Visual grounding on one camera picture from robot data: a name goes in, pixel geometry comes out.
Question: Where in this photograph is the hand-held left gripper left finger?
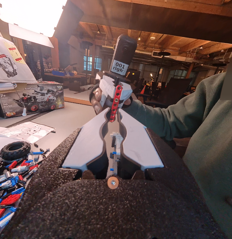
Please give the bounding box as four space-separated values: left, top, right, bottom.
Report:
62 107 110 171

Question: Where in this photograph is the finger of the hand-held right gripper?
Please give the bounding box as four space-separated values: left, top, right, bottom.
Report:
99 80 117 99
118 86 133 102

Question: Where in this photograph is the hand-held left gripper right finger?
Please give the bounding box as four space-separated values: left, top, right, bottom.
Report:
118 108 164 171

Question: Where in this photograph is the red toy beam piece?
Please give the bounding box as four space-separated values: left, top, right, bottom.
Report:
109 85 122 122

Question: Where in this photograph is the toy truck chassis model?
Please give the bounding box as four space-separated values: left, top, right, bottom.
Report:
109 131 122 177

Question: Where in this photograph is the pile of small toy pieces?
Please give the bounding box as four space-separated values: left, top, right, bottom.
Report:
0 148 51 236

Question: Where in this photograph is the toy instruction booklet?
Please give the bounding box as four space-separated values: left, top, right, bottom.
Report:
0 35 37 83

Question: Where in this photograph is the person's right hand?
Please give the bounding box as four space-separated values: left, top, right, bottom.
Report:
90 87 132 115

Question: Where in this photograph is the grey table with wooden edge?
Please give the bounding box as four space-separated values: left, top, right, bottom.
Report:
63 84 101 106

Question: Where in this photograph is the paned window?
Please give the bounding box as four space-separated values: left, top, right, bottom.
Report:
83 55 102 72

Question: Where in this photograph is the cluttered wooden workbench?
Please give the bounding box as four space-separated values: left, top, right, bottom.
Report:
44 69 89 83

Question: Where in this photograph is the white sticker sheet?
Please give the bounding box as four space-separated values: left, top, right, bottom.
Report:
0 121 56 144

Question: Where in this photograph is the toy truck set box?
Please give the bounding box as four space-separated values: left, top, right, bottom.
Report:
0 81 65 118

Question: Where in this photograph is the person's green sweatshirt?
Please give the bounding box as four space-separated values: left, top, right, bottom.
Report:
183 73 232 239

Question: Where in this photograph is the studio light panel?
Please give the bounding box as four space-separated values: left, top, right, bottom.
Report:
0 0 68 48

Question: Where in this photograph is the white book stand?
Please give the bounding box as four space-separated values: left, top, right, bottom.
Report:
0 82 27 156

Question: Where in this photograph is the metal air duct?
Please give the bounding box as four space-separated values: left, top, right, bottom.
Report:
102 44 184 56

